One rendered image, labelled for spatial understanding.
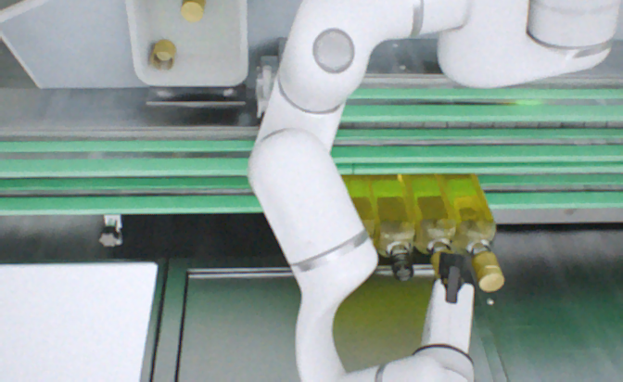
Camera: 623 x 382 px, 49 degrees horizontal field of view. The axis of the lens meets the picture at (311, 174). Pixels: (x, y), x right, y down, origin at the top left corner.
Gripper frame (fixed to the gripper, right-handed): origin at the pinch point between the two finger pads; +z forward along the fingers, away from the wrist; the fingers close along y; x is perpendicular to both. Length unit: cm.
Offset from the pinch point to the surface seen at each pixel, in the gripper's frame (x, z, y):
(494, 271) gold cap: -5.9, 1.1, 1.3
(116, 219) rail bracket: 51, 5, -6
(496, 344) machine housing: -9.8, 4.1, -16.2
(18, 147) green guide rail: 67, 7, 3
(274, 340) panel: 22.3, -5.8, -13.2
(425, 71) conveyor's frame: 7.5, 27.4, 15.4
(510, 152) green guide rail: -7.4, 22.7, 6.3
